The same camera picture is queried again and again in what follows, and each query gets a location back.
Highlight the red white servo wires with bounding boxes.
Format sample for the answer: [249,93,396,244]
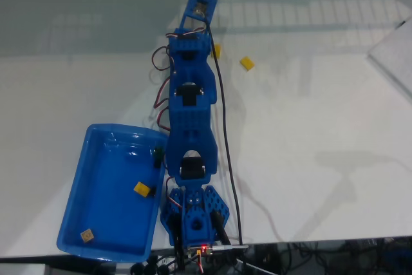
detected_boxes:
[148,26,207,133]

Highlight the thin pale cable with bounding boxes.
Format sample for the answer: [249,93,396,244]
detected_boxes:
[249,196,286,243]

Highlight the blue plastic bin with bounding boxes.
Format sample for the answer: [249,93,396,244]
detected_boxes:
[56,123,170,263]

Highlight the dark tangled cables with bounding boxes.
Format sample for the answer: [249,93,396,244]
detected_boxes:
[247,239,412,275]

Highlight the white foam sheet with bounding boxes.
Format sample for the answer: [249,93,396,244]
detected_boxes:
[368,15,412,102]

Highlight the control board with red light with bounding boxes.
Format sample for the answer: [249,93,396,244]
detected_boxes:
[187,244,216,257]

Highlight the black camera cable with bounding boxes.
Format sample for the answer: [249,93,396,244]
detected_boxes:
[200,10,245,247]

